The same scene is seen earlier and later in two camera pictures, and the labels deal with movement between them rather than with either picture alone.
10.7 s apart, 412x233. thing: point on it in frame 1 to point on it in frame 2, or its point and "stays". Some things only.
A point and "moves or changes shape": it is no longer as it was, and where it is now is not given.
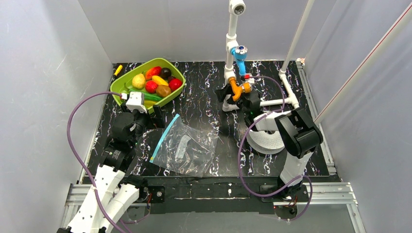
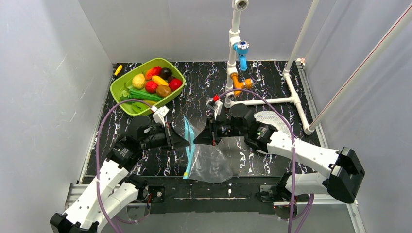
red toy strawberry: [151, 86] stays
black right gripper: [240, 97] to [214, 131]
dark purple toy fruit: [165, 73] stays
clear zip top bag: [185, 148] moves or changes shape
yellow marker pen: [118, 70] stays
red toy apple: [174, 83] stays
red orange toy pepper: [156, 71] stays
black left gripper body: [149, 113] to [168, 136]
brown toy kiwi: [163, 91] stays
